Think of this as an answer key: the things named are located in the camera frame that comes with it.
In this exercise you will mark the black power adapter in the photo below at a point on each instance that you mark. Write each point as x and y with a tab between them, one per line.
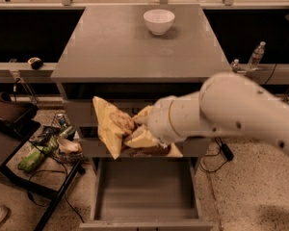
227	152

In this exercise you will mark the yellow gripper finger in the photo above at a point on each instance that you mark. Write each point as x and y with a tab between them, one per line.
140	138
143	114

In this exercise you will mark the grey top drawer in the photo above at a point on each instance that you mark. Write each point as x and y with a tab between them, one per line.
130	97

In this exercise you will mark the black side table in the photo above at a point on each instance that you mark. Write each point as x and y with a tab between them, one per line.
10	144

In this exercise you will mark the green snack bag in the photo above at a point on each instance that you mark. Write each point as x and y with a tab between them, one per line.
40	150

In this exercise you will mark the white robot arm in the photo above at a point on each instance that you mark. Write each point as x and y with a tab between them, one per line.
226	105

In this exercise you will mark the grey bottom drawer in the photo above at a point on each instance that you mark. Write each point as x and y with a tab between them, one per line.
146	194

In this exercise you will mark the grey drawer cabinet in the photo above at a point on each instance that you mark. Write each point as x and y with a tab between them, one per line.
111	44

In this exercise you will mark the clear plastic water bottle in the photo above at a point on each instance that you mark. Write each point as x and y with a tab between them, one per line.
256	56

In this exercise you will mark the brown chip bag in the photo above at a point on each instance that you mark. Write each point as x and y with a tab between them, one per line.
114	125

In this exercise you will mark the white ceramic bowl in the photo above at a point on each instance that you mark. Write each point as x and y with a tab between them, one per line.
158	21

